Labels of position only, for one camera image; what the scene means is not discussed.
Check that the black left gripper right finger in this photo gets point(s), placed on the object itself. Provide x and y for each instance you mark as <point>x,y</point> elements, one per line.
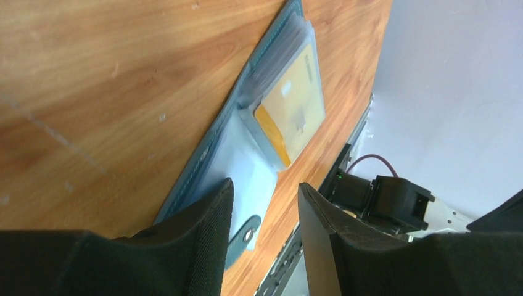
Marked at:
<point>344,256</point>

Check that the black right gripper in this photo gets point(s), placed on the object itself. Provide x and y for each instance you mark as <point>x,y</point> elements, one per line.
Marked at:
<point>505,218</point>

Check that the gold card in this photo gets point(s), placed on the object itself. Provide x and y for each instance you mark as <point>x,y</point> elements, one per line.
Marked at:
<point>293,109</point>

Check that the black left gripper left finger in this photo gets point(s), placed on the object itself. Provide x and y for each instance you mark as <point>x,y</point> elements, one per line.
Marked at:
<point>183,255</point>

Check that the aluminium frame rail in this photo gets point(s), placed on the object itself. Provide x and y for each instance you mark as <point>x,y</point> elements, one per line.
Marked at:
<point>291,252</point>

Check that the blue leather card holder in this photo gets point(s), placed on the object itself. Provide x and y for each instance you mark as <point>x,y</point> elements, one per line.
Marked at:
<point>235,146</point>

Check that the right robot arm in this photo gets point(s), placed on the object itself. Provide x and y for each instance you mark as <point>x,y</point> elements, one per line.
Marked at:
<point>396,206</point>

